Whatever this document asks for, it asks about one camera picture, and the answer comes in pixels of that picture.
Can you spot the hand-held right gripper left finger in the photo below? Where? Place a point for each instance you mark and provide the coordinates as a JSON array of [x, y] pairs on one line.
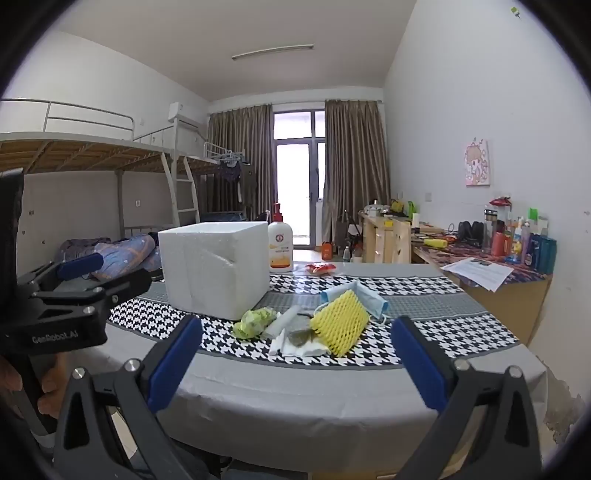
[[175, 364]]

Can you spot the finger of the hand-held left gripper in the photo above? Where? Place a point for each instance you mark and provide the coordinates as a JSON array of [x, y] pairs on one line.
[[81, 266], [124, 284]]

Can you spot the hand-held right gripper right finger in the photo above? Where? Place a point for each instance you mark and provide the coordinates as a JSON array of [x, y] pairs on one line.
[[418, 364]]

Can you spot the blue face mask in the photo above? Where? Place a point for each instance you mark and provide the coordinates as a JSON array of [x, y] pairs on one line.
[[369, 300]]

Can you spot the white foam box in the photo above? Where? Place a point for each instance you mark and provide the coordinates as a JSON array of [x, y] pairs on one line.
[[207, 267]]

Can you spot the green plastic bag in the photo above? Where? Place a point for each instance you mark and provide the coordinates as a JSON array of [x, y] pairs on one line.
[[251, 321]]

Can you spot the yellow foam fruit net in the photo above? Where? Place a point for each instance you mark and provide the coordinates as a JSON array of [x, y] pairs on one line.
[[339, 323]]

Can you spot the white face mask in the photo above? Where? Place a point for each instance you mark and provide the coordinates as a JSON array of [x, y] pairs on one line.
[[304, 350]]

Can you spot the grey cloth rag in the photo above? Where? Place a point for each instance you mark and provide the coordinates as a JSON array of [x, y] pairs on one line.
[[302, 337]]

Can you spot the person's left hand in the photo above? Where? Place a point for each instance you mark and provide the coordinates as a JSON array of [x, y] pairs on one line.
[[51, 397]]

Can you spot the blue checked quilt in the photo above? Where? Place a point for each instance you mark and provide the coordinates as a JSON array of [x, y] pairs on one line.
[[129, 254]]

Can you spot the printed paper sheets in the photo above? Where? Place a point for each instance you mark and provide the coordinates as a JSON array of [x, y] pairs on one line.
[[480, 272]]

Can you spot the metal bunk bed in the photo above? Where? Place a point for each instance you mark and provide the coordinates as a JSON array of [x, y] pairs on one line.
[[226, 216], [92, 152]]

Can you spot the wooden desk with patterned cloth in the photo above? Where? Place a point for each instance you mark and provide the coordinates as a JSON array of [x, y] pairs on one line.
[[521, 304]]

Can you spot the wooden chair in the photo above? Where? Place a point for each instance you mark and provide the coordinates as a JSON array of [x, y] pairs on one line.
[[401, 242]]

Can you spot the grey houndstooth tablecloth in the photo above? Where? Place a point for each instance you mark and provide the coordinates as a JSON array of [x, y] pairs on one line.
[[300, 415]]

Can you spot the wooden drawer cabinet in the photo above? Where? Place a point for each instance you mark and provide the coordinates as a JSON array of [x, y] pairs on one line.
[[376, 240]]

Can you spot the red snack packet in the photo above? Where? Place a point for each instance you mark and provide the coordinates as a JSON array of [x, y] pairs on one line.
[[321, 268]]

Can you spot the orange jug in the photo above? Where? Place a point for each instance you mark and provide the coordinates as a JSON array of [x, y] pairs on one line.
[[328, 251]]

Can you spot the hanging dark clothes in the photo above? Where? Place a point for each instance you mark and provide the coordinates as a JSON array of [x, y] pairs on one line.
[[231, 177]]

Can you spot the white pump lotion bottle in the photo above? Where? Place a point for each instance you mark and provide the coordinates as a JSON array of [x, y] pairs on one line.
[[280, 249]]

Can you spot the row of toiletry bottles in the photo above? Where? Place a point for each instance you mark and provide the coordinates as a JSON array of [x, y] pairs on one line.
[[535, 249]]

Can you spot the brown curtain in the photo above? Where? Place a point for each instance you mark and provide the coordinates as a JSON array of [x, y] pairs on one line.
[[254, 161], [355, 161]]

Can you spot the white air conditioner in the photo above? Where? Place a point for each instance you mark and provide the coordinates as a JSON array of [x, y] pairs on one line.
[[184, 113]]

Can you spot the glass balcony door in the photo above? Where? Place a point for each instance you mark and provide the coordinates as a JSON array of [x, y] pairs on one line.
[[295, 184]]

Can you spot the ceiling tube light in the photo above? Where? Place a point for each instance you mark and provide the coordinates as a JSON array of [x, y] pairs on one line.
[[272, 52]]

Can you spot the pink cartoon wall poster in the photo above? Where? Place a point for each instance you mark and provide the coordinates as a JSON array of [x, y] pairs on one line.
[[478, 161]]

